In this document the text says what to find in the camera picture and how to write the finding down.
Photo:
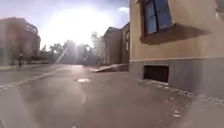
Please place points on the grey asphalt road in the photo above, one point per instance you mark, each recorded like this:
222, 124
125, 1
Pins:
20, 74

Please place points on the beige building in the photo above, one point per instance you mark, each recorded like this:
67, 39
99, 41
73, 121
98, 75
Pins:
193, 46

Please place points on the grey asphalt path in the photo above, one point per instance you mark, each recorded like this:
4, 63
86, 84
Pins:
100, 103

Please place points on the concrete ramp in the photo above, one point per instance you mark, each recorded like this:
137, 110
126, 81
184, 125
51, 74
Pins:
110, 68

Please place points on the person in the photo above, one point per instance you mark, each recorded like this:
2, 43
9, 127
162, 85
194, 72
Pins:
20, 60

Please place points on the cobblestone kerb strip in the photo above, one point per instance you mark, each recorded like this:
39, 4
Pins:
20, 82

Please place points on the row of distant trees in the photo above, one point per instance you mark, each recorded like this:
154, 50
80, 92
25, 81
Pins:
55, 50

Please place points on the tree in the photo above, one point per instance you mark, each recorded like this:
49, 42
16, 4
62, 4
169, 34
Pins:
96, 41

